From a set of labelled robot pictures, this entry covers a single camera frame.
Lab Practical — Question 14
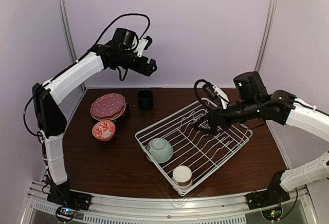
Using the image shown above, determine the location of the white wire dish rack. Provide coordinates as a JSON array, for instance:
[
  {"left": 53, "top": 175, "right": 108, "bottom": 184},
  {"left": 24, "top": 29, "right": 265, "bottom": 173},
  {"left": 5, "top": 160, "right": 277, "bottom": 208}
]
[{"left": 135, "top": 101, "right": 253, "bottom": 196}]

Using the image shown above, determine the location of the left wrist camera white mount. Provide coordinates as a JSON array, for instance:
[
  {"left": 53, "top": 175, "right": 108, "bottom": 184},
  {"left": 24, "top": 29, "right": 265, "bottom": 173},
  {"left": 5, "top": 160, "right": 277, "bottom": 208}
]
[{"left": 135, "top": 36, "right": 153, "bottom": 58}]

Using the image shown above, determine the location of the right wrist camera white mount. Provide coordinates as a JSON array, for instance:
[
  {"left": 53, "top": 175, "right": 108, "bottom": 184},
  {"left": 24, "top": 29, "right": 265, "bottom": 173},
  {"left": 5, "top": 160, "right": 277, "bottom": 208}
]
[{"left": 202, "top": 82, "right": 230, "bottom": 109}]

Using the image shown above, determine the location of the left circuit board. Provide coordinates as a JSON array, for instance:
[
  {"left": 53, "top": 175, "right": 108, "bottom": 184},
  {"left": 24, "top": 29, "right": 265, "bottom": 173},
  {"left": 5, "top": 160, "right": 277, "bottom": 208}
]
[{"left": 55, "top": 206, "right": 77, "bottom": 222}]

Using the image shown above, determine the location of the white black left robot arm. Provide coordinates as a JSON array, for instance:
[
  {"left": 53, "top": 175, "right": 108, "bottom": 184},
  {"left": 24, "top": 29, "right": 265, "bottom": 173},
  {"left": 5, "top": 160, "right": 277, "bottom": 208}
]
[{"left": 32, "top": 28, "right": 157, "bottom": 206}]

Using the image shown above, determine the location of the circuit board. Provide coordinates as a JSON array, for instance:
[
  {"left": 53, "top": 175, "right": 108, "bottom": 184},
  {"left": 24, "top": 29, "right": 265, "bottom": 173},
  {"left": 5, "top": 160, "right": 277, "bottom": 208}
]
[
  {"left": 55, "top": 206, "right": 77, "bottom": 222},
  {"left": 262, "top": 207, "right": 283, "bottom": 221}
]

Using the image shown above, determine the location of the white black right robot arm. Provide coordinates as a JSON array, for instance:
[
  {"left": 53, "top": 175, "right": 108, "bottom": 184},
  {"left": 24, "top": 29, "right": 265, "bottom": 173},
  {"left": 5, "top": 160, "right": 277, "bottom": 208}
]
[{"left": 202, "top": 71, "right": 328, "bottom": 204}]

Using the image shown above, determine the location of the pink white floral bowl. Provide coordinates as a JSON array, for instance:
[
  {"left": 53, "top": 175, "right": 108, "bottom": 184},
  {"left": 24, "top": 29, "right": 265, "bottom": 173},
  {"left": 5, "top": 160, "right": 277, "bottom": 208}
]
[{"left": 92, "top": 121, "right": 116, "bottom": 141}]

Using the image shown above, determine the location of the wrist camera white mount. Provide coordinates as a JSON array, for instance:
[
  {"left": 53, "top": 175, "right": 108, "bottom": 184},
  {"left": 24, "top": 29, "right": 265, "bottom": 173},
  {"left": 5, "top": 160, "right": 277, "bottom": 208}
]
[
  {"left": 135, "top": 36, "right": 153, "bottom": 58},
  {"left": 202, "top": 82, "right": 230, "bottom": 109}
]

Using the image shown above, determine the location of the yellow dotted plate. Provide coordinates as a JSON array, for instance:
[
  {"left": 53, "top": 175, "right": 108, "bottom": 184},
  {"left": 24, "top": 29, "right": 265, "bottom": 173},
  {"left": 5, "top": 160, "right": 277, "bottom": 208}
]
[{"left": 91, "top": 105, "right": 126, "bottom": 121}]

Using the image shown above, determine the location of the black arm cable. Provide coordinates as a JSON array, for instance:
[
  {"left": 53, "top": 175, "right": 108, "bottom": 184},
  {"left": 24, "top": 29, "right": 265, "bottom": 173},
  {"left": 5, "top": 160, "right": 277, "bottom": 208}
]
[
  {"left": 193, "top": 79, "right": 214, "bottom": 111},
  {"left": 22, "top": 13, "right": 151, "bottom": 136}
]

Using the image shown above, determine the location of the white brown cup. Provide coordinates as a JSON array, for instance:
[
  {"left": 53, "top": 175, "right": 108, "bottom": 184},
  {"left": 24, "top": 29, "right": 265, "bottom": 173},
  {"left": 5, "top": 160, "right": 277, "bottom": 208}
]
[{"left": 172, "top": 165, "right": 192, "bottom": 191}]

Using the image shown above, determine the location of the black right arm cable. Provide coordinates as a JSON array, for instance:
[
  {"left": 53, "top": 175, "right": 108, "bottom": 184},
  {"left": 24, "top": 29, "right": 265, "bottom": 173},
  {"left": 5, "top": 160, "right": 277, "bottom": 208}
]
[{"left": 193, "top": 79, "right": 214, "bottom": 111}]

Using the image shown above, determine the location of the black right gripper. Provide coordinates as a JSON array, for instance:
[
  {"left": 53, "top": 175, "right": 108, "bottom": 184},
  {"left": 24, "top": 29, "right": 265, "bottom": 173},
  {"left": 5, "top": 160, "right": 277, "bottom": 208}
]
[{"left": 194, "top": 96, "right": 262, "bottom": 134}]

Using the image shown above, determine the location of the front aluminium rail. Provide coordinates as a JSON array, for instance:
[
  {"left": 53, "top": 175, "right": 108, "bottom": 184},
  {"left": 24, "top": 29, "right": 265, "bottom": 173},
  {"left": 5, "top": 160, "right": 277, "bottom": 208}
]
[{"left": 18, "top": 181, "right": 320, "bottom": 223}]

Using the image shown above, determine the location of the dark green mug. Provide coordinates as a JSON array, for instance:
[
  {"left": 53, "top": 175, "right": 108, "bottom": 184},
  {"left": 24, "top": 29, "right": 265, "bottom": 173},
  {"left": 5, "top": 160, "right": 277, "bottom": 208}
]
[{"left": 137, "top": 89, "right": 154, "bottom": 111}]

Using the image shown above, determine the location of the right aluminium frame post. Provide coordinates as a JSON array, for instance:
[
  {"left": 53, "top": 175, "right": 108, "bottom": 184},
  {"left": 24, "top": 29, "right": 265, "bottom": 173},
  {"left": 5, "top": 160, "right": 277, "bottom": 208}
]
[{"left": 253, "top": 0, "right": 278, "bottom": 72}]

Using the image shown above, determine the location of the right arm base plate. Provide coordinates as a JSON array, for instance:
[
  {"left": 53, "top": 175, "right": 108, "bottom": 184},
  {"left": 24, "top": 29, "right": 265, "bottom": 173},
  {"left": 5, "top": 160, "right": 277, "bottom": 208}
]
[{"left": 246, "top": 189, "right": 290, "bottom": 210}]

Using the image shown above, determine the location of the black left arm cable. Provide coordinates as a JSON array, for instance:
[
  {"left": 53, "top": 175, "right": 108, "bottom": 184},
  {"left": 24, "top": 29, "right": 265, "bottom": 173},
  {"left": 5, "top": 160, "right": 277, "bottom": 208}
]
[{"left": 22, "top": 13, "right": 151, "bottom": 136}]

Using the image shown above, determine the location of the right circuit board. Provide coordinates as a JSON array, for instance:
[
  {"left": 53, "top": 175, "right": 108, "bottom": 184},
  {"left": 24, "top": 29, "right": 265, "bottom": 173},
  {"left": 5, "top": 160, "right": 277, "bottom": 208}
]
[{"left": 262, "top": 207, "right": 283, "bottom": 221}]

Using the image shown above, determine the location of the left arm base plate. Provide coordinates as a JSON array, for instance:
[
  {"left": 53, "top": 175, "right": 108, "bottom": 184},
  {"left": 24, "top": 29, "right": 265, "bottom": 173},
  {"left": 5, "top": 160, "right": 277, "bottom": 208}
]
[{"left": 47, "top": 189, "right": 92, "bottom": 211}]

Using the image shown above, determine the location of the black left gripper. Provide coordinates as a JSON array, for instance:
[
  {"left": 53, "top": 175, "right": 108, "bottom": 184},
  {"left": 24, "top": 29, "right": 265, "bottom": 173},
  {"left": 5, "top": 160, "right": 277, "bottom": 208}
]
[{"left": 113, "top": 50, "right": 157, "bottom": 76}]

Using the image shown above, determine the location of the pale green bowl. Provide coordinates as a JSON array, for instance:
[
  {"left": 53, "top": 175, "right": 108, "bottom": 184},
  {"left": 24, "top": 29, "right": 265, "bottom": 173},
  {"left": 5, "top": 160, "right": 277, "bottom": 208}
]
[{"left": 147, "top": 138, "right": 173, "bottom": 164}]

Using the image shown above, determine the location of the left aluminium frame post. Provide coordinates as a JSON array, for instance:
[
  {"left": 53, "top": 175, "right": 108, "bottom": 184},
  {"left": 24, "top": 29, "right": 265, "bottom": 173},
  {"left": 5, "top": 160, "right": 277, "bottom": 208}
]
[{"left": 53, "top": 0, "right": 86, "bottom": 92}]

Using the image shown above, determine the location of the aluminium frame post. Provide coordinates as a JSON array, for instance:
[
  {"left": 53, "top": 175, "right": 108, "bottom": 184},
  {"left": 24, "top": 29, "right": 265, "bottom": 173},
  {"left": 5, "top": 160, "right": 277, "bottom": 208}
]
[
  {"left": 53, "top": 0, "right": 86, "bottom": 92},
  {"left": 253, "top": 0, "right": 278, "bottom": 72}
]

